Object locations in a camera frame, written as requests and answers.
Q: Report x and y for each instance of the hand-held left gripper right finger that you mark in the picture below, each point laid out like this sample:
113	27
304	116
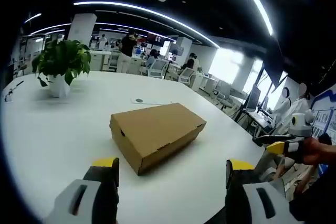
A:
252	203

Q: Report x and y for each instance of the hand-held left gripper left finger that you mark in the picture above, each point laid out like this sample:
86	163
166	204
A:
78	203

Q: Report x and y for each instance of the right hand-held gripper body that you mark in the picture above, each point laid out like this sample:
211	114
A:
302	127

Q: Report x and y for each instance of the brown cardboard shoe box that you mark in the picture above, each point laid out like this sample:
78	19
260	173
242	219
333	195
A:
157	129

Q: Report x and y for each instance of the person's right hand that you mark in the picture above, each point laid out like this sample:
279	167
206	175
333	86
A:
315	150

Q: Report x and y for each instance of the grey mesh office chair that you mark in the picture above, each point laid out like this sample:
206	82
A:
267	166

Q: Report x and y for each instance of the white office chair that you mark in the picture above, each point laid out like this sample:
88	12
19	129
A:
157	68
187	74

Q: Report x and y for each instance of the black stick tool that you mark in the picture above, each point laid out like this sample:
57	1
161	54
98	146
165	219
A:
19	84

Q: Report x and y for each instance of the white ceiling light strip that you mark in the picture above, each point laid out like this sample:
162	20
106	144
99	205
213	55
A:
32	18
50	27
147	9
256	1

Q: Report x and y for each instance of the green potted plant white pot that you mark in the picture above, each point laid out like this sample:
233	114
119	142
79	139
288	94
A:
61	61

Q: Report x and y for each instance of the white square pillar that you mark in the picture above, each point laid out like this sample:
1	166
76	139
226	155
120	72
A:
81	28

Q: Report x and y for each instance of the blue white wall board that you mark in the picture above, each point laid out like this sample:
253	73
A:
324	111

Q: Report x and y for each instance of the black frame desk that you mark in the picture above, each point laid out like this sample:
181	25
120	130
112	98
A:
253	115

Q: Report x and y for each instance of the dark red wall screen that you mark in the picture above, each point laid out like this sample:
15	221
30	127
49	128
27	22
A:
156	38

